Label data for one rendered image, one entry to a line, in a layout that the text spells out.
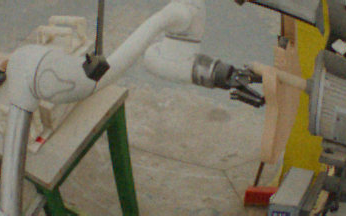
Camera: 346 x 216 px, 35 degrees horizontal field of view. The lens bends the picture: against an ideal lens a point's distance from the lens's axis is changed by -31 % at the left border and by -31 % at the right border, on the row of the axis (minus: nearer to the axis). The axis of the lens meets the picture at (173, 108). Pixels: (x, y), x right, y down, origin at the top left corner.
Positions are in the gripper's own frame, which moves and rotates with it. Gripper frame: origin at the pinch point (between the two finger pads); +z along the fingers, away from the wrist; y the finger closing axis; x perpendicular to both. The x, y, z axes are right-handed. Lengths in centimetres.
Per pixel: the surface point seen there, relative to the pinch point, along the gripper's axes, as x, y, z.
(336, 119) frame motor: 22.1, 24.3, 30.4
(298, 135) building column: -80, -60, -8
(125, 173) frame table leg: -47, 8, -53
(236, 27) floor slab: -149, -204, -101
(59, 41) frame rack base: -1, -2, -80
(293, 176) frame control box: 8.8, 36.0, 19.7
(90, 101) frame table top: -17, 7, -61
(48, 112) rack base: -5, 27, -66
